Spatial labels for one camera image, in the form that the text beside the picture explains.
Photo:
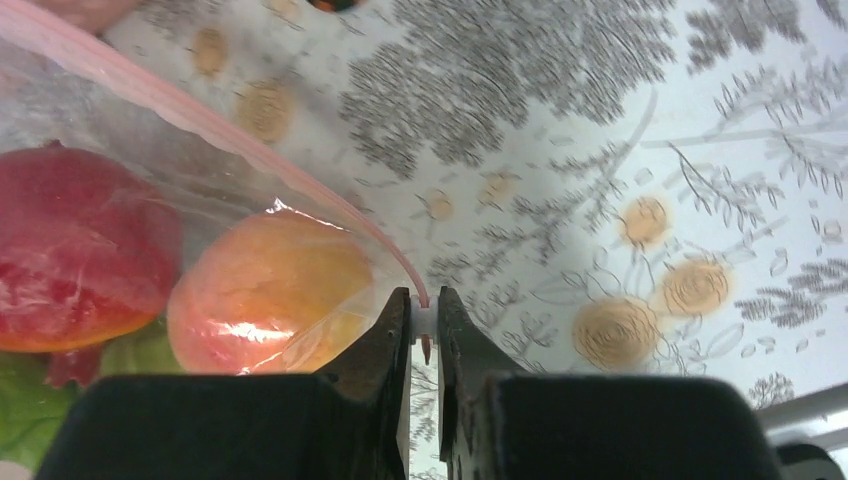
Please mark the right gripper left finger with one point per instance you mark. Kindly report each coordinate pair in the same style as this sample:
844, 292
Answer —
340, 422

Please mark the pink plastic basket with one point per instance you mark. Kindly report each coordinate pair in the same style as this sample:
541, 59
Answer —
93, 16

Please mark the orange toy peach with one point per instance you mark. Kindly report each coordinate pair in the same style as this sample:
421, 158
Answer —
278, 292

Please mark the red toy apple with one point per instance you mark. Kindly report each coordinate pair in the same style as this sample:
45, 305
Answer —
89, 250

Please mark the clear zip top bag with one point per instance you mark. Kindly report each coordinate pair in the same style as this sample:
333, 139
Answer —
60, 84

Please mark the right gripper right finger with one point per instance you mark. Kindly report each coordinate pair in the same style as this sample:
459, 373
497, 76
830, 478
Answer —
499, 421

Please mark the light green toy cabbage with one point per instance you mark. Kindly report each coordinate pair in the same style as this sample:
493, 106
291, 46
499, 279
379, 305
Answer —
32, 411

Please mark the floral tablecloth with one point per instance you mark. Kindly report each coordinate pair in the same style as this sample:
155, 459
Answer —
651, 188

